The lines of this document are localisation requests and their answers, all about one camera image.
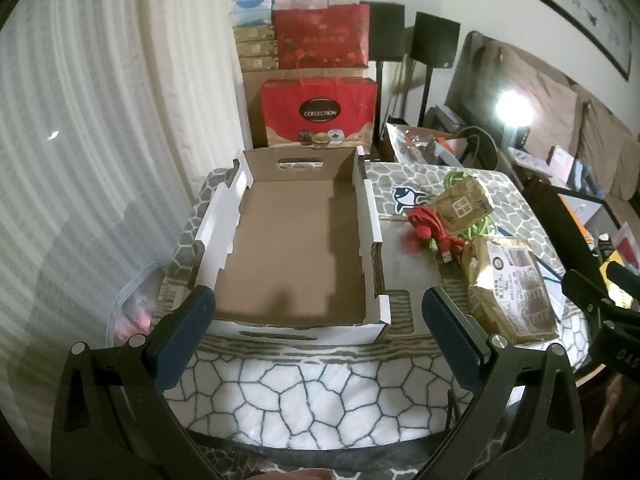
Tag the blue white tissue pack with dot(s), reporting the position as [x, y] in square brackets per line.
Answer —
[250, 12]

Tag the red Collection gift bag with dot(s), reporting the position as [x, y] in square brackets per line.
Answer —
[290, 110]

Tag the bright lamp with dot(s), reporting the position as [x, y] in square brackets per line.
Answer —
[512, 108]

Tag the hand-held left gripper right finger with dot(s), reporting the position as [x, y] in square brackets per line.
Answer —
[450, 340]

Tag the gold flat box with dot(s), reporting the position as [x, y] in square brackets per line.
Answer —
[255, 33]
[258, 63]
[256, 48]

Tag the grey stone-pattern blanket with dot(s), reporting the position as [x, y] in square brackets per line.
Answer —
[300, 390]

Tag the large gold packet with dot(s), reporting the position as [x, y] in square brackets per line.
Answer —
[505, 290]

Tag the clear plastic bin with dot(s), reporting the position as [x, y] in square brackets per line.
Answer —
[135, 310]

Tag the clear plastic bag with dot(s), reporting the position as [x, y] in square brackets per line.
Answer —
[415, 142]

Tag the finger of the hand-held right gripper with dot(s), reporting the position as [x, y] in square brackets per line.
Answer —
[565, 220]
[585, 292]

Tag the pink card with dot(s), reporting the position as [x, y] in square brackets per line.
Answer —
[560, 162]

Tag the black speaker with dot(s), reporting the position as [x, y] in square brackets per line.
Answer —
[385, 30]
[435, 40]

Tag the red floral gift bag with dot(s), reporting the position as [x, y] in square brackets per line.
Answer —
[320, 35]

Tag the brown sofa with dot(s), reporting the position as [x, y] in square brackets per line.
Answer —
[550, 90]

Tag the black speaker stand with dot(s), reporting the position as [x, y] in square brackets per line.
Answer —
[426, 92]

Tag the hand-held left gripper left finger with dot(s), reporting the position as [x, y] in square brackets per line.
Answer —
[185, 335]

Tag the small gold packet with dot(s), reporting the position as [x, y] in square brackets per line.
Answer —
[465, 202]

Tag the cardboard box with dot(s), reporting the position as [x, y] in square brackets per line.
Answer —
[290, 240]

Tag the white curtain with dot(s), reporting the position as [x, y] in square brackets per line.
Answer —
[100, 110]

